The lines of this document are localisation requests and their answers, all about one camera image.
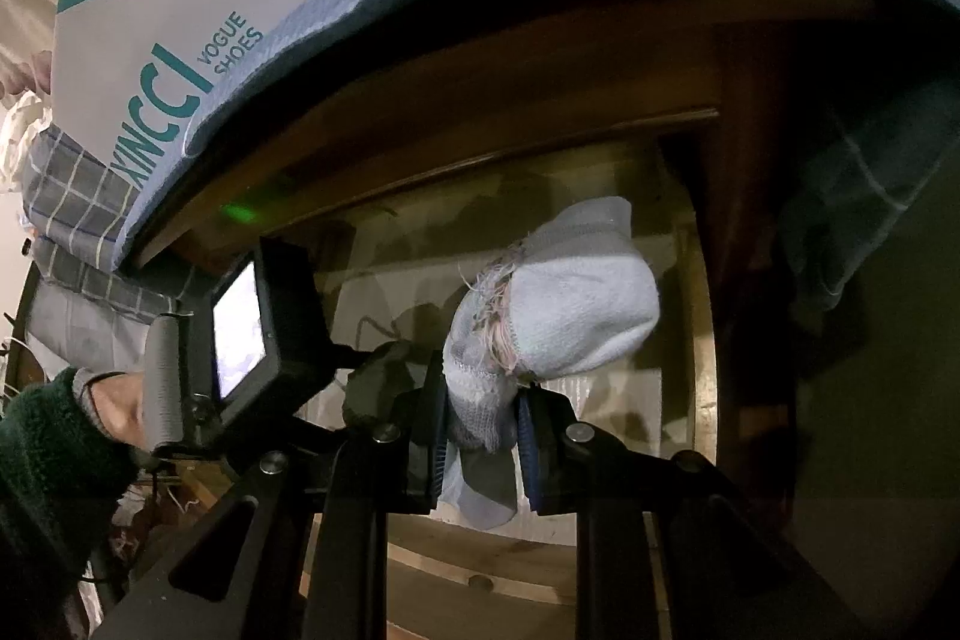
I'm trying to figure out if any grey checked cloth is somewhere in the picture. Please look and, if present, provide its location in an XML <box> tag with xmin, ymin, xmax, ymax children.
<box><xmin>21</xmin><ymin>126</ymin><xmax>218</xmax><ymax>378</ymax></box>

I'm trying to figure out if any wooden drawer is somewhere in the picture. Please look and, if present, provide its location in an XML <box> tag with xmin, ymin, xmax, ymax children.
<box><xmin>262</xmin><ymin>115</ymin><xmax>721</xmax><ymax>611</ymax></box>

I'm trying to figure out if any dark checked cloth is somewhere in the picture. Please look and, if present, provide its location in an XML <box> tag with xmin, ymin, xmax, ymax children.
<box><xmin>776</xmin><ymin>77</ymin><xmax>960</xmax><ymax>315</ymax></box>

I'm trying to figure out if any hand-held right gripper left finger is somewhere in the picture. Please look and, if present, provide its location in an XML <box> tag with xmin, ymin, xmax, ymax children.
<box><xmin>97</xmin><ymin>347</ymin><xmax>451</xmax><ymax>640</ymax></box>

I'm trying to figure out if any light blue sock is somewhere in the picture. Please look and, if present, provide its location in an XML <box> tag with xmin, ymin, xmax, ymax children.
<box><xmin>439</xmin><ymin>196</ymin><xmax>661</xmax><ymax>532</ymax></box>

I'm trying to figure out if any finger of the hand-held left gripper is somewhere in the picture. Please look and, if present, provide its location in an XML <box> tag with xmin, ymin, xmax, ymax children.
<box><xmin>322</xmin><ymin>344</ymin><xmax>376</xmax><ymax>371</ymax></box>

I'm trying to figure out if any dark sock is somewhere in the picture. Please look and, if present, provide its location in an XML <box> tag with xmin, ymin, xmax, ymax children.
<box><xmin>343</xmin><ymin>340</ymin><xmax>440</xmax><ymax>438</ymax></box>

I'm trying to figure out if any white fluffy cloth at left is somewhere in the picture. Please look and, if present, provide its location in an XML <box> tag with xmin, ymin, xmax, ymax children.
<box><xmin>0</xmin><ymin>89</ymin><xmax>53</xmax><ymax>195</ymax></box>

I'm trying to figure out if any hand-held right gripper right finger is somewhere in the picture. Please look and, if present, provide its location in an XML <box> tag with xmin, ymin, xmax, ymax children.
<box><xmin>516</xmin><ymin>385</ymin><xmax>848</xmax><ymax>640</ymax></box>

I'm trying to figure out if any person's left hand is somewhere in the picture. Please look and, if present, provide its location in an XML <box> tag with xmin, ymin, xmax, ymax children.
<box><xmin>88</xmin><ymin>374</ymin><xmax>155</xmax><ymax>450</ymax></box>

